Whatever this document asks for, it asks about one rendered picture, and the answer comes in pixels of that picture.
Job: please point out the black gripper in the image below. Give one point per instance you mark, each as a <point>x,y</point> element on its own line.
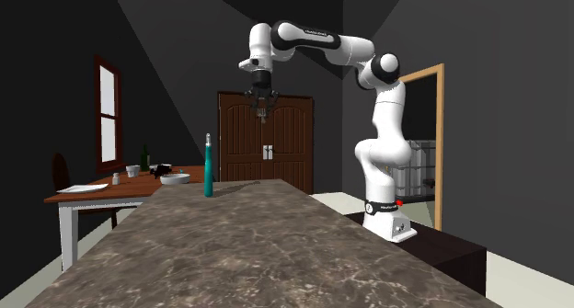
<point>261,80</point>

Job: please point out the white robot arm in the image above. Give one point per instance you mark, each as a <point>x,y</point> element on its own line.
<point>385,132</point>

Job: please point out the brown wooden double door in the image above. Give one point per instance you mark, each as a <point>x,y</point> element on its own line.
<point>242,141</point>

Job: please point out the teal bottle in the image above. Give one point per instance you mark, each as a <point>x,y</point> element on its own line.
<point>208,172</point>

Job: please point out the red framed window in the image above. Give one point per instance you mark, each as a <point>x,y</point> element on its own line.
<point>108,114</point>

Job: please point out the brown dining table white legs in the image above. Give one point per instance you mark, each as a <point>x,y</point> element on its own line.
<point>130,188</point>

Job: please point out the white tank in metal cage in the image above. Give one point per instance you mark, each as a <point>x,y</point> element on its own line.
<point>419,168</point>

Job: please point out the dark wooden chair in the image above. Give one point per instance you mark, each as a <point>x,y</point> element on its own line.
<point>59,170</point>

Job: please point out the dark robot stand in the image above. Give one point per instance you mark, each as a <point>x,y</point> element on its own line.
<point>448,253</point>

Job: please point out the light wooden door frame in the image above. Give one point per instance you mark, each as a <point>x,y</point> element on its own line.
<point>440,141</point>

